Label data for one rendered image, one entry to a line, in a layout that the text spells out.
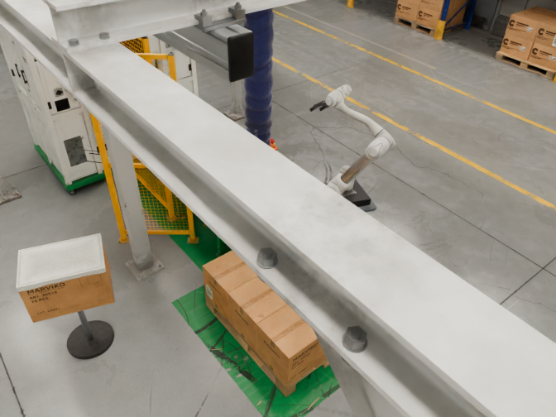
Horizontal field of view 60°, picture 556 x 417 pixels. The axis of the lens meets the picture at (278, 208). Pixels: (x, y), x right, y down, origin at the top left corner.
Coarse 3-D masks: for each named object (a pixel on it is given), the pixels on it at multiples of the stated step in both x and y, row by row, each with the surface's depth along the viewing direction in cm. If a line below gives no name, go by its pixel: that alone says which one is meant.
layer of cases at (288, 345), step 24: (216, 264) 426; (240, 264) 427; (216, 288) 418; (240, 288) 405; (264, 288) 406; (240, 312) 395; (264, 312) 386; (288, 312) 387; (264, 336) 374; (288, 336) 369; (312, 336) 369; (264, 360) 394; (288, 360) 355; (312, 360) 383; (288, 384) 377
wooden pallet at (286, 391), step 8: (208, 304) 451; (216, 312) 450; (224, 320) 443; (232, 328) 436; (240, 336) 417; (240, 344) 425; (248, 344) 409; (248, 352) 417; (256, 360) 411; (264, 368) 405; (272, 376) 399; (304, 376) 390; (280, 384) 385; (288, 392) 385
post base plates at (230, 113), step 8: (232, 104) 740; (224, 112) 751; (232, 112) 747; (240, 112) 744; (232, 120) 737; (8, 184) 579; (0, 192) 572; (8, 192) 581; (16, 192) 576; (0, 200) 568; (8, 200) 572
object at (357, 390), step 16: (272, 256) 71; (288, 304) 69; (304, 320) 67; (320, 336) 65; (352, 336) 60; (336, 352) 69; (336, 368) 71; (352, 368) 67; (352, 384) 68; (368, 384) 68; (352, 400) 70; (368, 400) 67; (384, 400) 68; (368, 416) 68; (384, 416) 68; (400, 416) 69
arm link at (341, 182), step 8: (376, 144) 392; (384, 144) 395; (368, 152) 395; (376, 152) 391; (384, 152) 397; (360, 160) 411; (368, 160) 406; (352, 168) 419; (360, 168) 415; (336, 176) 436; (344, 176) 429; (352, 176) 425; (328, 184) 438; (336, 184) 434; (344, 184) 432
